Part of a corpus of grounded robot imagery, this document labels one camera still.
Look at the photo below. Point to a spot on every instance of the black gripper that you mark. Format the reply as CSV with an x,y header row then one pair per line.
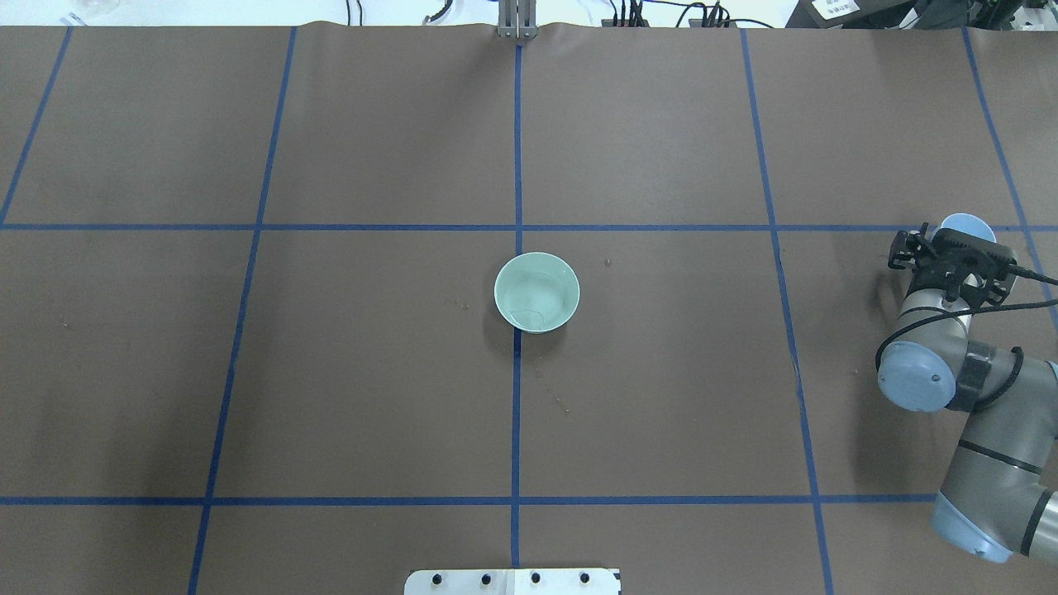
x,y
931,266

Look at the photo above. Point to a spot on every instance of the light blue paper cup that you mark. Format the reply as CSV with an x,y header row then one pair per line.
x,y
970,225

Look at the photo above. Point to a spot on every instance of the light green ceramic bowl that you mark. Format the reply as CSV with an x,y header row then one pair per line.
x,y
536,292

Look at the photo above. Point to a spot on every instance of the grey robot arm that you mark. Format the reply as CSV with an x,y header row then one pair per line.
x,y
992,502

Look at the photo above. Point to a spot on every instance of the black flat box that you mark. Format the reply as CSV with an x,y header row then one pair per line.
x,y
864,15

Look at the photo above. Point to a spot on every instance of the aluminium frame post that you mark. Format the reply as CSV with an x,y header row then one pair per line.
x,y
517,20

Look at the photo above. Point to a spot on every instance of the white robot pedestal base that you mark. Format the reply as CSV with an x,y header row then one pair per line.
x,y
514,581

